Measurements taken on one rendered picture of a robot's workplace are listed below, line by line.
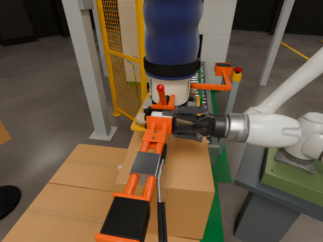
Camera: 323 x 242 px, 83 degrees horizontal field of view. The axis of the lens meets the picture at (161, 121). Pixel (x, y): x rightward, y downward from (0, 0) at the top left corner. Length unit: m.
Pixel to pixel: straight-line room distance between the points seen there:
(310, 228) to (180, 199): 1.47
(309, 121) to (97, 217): 1.19
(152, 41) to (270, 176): 0.86
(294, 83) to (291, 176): 0.53
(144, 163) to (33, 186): 1.95
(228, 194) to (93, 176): 1.26
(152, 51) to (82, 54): 1.50
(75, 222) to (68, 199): 0.17
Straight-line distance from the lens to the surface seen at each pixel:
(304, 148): 1.13
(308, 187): 1.14
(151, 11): 0.70
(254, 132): 0.59
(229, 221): 1.85
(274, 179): 1.13
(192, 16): 0.69
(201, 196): 0.81
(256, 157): 1.29
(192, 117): 0.58
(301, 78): 0.77
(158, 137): 0.52
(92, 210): 1.25
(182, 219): 0.97
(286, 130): 0.62
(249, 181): 1.14
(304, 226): 2.11
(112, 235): 0.36
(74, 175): 1.46
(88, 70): 2.18
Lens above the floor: 1.57
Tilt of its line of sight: 34 degrees down
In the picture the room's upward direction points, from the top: straight up
